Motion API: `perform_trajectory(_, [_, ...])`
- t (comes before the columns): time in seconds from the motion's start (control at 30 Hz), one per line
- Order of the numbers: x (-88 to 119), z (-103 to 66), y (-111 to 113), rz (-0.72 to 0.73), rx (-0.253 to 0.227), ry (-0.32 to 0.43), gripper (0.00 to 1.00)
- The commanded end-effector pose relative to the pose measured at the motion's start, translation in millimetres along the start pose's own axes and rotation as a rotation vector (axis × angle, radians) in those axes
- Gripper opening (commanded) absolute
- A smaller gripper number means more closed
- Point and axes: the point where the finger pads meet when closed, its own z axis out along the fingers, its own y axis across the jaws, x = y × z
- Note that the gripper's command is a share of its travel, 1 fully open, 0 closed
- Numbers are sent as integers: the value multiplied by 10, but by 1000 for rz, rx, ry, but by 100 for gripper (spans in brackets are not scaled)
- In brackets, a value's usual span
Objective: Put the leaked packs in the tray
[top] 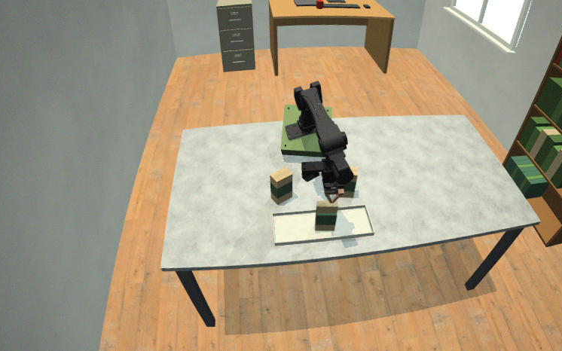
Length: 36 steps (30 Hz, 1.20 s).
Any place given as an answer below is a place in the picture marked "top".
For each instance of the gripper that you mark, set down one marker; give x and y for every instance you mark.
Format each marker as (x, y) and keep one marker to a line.
(333, 190)

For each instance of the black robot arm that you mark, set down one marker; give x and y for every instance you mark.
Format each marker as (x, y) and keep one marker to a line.
(330, 137)

